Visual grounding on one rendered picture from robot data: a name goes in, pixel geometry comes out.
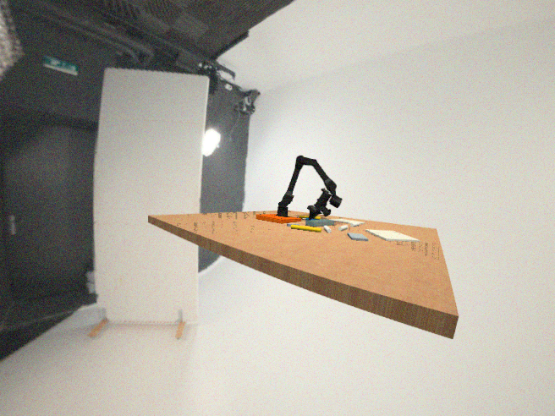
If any grey keyboard with white letter keys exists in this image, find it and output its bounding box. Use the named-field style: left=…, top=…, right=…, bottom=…
left=305, top=219, right=335, bottom=227

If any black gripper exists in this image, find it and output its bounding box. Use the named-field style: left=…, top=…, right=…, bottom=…
left=307, top=198, right=327, bottom=220

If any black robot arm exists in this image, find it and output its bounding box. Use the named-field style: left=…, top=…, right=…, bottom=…
left=275, top=156, right=343, bottom=217

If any yellow cylinder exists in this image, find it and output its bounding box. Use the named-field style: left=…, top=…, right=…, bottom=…
left=291, top=225, right=321, bottom=233

